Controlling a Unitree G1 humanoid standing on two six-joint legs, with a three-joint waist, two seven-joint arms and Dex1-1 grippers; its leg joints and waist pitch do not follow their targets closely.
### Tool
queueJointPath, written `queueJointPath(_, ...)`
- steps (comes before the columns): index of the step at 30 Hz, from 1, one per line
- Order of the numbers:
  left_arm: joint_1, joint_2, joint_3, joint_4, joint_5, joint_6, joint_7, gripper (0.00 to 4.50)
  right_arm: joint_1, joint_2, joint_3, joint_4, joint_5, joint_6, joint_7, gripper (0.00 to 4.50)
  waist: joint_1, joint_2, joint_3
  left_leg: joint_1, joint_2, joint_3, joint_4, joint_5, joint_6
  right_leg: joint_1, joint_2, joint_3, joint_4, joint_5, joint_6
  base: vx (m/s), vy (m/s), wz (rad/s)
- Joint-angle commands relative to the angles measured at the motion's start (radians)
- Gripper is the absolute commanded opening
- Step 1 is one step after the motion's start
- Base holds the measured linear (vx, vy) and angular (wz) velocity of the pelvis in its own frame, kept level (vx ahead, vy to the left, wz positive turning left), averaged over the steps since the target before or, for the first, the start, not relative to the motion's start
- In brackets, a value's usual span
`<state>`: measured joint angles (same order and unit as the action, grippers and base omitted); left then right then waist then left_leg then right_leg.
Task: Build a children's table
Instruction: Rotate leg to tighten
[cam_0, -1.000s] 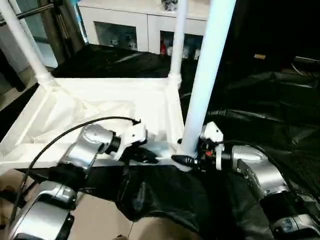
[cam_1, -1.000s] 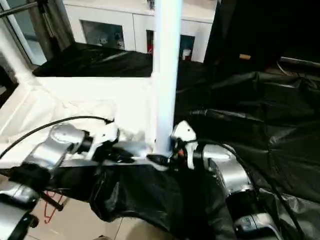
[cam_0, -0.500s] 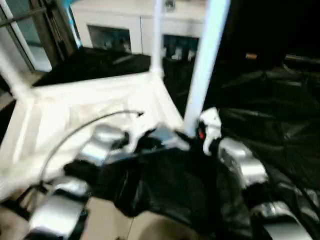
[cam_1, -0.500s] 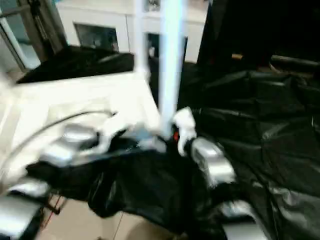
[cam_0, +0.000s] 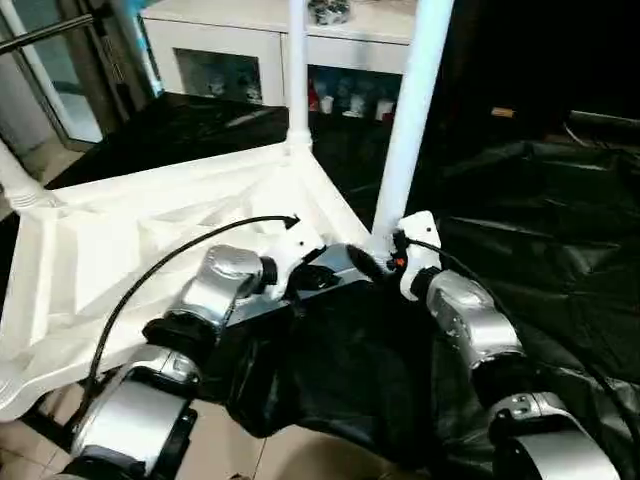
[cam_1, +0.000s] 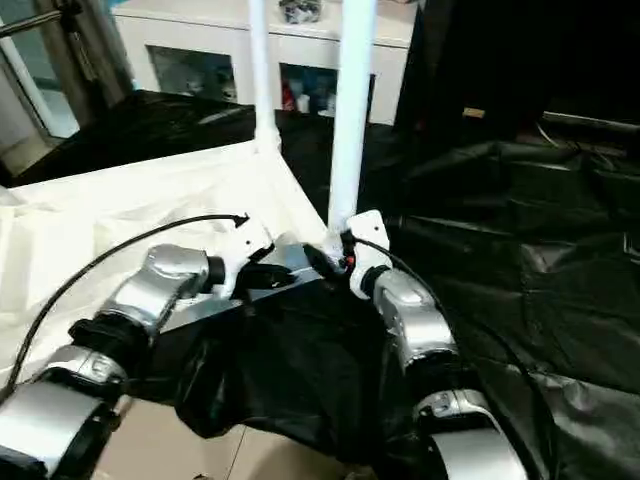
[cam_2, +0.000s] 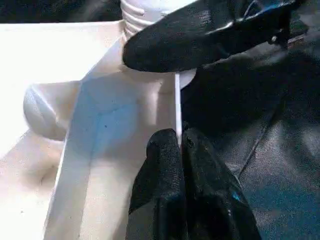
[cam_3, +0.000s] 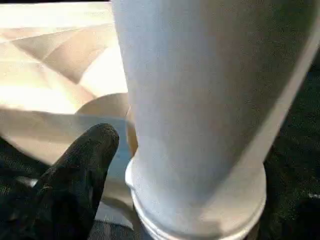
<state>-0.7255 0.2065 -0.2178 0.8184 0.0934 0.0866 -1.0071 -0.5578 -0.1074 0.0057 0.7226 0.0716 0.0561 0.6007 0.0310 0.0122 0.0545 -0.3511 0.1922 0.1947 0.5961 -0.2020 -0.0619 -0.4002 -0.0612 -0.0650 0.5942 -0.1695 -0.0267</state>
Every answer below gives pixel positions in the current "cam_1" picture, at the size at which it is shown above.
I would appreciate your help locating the white glass door cabinet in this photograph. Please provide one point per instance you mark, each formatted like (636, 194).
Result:
(200, 35)

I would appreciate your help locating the metal framed glass door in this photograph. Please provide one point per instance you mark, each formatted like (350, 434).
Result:
(45, 75)

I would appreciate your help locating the black mat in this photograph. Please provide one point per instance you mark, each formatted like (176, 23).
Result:
(500, 275)

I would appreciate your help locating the blue white patterned jar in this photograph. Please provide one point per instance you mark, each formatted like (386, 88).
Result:
(300, 11)

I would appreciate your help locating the white plastic table leg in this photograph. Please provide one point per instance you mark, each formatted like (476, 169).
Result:
(262, 75)
(352, 110)

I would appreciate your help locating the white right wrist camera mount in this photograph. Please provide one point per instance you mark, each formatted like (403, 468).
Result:
(370, 235)

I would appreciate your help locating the white plastic table top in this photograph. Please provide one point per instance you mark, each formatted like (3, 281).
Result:
(100, 200)

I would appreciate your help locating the long dark rod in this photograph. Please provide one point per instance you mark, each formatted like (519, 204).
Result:
(590, 122)

